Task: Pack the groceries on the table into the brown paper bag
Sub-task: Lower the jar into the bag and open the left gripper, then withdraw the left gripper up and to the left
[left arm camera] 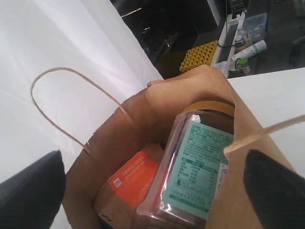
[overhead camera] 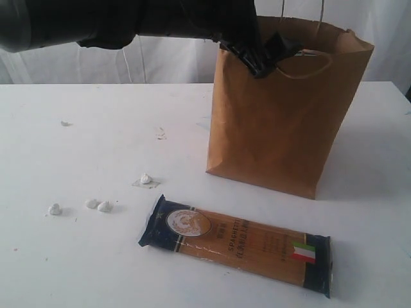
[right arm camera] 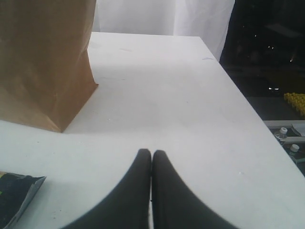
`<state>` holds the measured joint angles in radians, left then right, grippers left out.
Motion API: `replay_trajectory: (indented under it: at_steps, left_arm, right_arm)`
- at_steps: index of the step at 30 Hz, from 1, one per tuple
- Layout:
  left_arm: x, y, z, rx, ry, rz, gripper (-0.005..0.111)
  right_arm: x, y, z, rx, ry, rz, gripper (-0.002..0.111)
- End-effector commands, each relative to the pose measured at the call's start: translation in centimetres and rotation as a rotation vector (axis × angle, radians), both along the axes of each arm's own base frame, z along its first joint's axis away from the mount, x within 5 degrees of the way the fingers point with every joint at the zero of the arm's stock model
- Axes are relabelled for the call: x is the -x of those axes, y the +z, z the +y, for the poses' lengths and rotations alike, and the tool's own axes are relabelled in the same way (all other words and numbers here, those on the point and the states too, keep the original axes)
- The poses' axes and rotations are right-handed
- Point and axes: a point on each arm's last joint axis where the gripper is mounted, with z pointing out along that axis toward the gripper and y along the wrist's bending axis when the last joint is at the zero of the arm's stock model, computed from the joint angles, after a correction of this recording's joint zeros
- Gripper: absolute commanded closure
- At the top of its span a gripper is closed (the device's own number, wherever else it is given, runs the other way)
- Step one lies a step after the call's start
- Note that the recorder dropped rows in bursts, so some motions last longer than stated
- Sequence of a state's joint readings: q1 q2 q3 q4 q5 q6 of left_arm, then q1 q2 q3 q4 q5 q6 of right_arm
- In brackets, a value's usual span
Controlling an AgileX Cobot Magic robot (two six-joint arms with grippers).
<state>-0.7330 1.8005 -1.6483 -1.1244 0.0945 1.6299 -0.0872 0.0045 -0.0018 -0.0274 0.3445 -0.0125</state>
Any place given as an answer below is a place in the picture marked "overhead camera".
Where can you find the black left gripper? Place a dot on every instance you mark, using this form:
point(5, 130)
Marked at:
point(234, 25)

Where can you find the large brown paper bag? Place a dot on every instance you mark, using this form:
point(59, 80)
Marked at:
point(277, 132)

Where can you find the spaghetti packet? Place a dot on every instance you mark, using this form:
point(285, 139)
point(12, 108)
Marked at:
point(282, 254)

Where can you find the white putty lump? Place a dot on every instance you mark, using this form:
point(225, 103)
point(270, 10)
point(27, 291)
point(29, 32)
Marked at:
point(104, 206)
point(91, 203)
point(146, 181)
point(55, 210)

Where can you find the square jar with gold lid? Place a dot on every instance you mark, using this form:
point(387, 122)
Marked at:
point(310, 52)

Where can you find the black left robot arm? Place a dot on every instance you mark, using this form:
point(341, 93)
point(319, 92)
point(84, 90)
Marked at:
point(113, 24)

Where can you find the white backdrop curtain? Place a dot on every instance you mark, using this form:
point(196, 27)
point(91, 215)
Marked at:
point(385, 24)

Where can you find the torn white paper scrap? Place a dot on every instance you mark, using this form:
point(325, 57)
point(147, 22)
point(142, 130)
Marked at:
point(161, 134)

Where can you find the white putty lump on tape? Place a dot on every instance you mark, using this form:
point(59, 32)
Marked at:
point(146, 181)

